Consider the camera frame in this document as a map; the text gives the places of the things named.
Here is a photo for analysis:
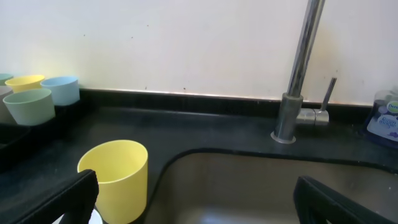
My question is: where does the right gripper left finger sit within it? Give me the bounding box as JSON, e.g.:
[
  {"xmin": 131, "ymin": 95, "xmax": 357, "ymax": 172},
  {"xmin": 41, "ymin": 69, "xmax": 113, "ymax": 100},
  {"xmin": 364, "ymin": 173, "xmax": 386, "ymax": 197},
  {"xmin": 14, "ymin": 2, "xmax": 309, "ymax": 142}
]
[{"xmin": 0, "ymin": 169, "xmax": 100, "ymax": 224}]

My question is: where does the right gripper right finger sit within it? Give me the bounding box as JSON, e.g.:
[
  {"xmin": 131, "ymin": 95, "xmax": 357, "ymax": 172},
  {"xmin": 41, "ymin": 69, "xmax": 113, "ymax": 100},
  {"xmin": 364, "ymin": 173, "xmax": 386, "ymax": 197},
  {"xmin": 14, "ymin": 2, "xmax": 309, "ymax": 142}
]
[{"xmin": 293, "ymin": 175, "xmax": 398, "ymax": 224}]

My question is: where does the yellow cup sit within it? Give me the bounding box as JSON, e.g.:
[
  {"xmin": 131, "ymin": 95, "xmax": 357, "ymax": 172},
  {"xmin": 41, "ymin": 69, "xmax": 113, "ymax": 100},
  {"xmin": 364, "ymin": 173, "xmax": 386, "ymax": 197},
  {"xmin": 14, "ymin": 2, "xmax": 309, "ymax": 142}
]
[
  {"xmin": 76, "ymin": 139, "xmax": 149, "ymax": 224},
  {"xmin": 4, "ymin": 74, "xmax": 45, "ymax": 93}
]

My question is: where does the black tray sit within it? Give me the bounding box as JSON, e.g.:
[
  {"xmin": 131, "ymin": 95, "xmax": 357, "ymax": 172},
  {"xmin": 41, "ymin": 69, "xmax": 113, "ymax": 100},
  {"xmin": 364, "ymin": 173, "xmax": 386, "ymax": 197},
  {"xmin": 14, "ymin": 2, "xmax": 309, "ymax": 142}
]
[{"xmin": 0, "ymin": 99, "xmax": 82, "ymax": 170}]

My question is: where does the steel sink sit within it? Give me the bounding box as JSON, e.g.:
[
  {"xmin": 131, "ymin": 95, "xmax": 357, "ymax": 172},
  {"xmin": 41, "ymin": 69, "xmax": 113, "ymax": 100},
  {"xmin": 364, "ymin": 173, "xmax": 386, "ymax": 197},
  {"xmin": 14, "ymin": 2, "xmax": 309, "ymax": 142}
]
[{"xmin": 144, "ymin": 148, "xmax": 398, "ymax": 224}]

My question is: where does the green cup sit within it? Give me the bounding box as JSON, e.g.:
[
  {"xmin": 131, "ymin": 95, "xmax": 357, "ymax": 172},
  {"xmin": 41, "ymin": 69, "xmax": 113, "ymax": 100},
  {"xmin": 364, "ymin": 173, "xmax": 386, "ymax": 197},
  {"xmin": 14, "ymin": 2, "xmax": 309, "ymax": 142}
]
[
  {"xmin": 0, "ymin": 73, "xmax": 14, "ymax": 86},
  {"xmin": 2, "ymin": 88, "xmax": 56, "ymax": 126}
]

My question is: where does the blue soap bottle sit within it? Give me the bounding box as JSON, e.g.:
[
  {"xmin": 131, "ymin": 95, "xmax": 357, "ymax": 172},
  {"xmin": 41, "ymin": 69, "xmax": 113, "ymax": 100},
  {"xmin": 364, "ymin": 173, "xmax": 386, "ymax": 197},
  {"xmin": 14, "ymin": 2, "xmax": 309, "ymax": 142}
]
[{"xmin": 360, "ymin": 88, "xmax": 398, "ymax": 149}]

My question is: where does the steel tap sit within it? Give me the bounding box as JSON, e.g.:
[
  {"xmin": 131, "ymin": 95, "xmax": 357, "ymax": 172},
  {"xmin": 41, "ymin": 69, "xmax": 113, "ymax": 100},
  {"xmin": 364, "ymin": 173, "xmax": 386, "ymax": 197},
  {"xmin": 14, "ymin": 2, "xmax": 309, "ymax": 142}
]
[{"xmin": 270, "ymin": 0, "xmax": 338, "ymax": 144}]

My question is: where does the blue cup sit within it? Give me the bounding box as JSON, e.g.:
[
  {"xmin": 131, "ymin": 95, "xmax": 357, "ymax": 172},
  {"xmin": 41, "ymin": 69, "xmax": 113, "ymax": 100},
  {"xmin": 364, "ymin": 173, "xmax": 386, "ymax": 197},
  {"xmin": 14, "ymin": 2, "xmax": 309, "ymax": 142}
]
[{"xmin": 40, "ymin": 76, "xmax": 81, "ymax": 106}]

